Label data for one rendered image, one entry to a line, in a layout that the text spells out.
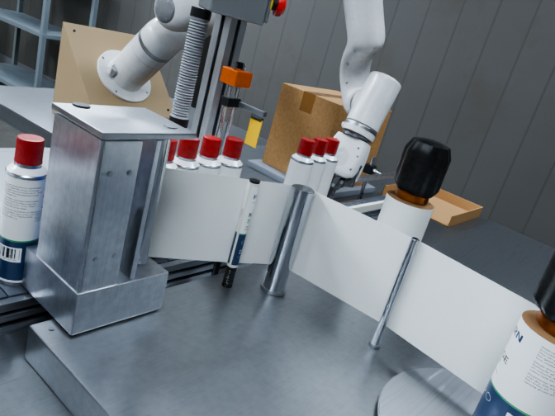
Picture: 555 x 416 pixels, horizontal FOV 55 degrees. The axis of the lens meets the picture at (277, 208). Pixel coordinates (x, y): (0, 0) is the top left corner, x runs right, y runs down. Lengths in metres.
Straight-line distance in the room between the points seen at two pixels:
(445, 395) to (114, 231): 0.49
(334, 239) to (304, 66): 3.09
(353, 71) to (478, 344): 0.81
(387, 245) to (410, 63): 2.77
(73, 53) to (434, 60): 2.30
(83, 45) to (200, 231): 1.10
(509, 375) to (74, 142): 0.56
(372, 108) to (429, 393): 0.71
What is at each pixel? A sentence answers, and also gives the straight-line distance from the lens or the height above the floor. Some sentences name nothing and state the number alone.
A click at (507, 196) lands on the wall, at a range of 3.36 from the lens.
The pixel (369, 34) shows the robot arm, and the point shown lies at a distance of 1.28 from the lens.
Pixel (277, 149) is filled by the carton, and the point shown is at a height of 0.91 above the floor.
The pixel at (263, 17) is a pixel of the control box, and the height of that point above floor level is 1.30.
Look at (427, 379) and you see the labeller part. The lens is 0.82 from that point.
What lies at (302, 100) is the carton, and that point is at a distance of 1.68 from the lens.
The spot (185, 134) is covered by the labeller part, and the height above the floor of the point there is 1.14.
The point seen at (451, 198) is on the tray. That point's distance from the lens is 2.11.
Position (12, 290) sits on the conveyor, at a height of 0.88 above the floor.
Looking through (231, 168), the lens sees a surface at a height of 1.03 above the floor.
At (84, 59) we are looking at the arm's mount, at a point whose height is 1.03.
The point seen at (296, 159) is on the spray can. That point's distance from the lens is 1.13.
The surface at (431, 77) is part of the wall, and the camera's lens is 3.47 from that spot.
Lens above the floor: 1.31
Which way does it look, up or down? 19 degrees down
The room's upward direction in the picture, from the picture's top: 16 degrees clockwise
